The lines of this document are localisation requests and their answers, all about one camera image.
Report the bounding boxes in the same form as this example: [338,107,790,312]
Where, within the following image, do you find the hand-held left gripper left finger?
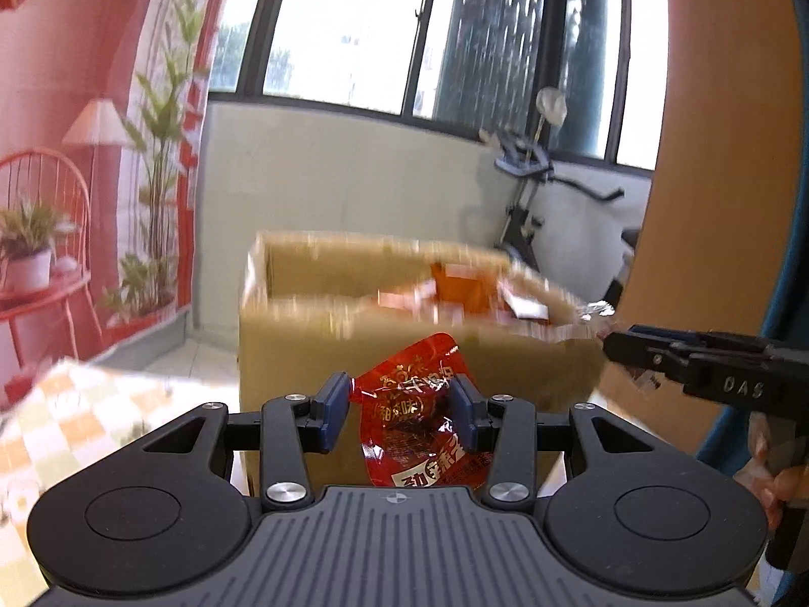
[142,374,350,510]

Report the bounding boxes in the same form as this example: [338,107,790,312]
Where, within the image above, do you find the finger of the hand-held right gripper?
[602,325,696,388]

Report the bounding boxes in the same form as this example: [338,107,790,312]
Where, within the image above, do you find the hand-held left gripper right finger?
[452,374,687,510]

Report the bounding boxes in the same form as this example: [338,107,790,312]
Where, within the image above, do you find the red snack packet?
[349,332,502,492]

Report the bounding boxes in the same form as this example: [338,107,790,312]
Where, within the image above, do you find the cardboard box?
[238,229,619,491]

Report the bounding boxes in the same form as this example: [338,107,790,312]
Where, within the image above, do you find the person's right hand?
[746,418,809,514]

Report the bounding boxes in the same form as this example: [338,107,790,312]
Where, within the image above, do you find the silver snack packet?
[567,299,619,325]

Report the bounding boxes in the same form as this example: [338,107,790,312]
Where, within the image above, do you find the orange snack packet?
[428,261,514,318]

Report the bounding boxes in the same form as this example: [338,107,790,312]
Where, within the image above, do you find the black exercise bike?
[479,87,641,308]

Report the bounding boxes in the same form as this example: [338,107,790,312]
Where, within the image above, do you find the wooden panel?
[597,0,805,459]

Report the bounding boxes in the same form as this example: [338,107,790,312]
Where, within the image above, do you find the checkered tablecloth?
[0,359,242,523]

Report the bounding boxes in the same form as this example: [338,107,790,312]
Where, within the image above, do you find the printed room backdrop cloth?
[0,0,246,383]

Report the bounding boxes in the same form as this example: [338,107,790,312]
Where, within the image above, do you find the black framed window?
[207,0,671,173]

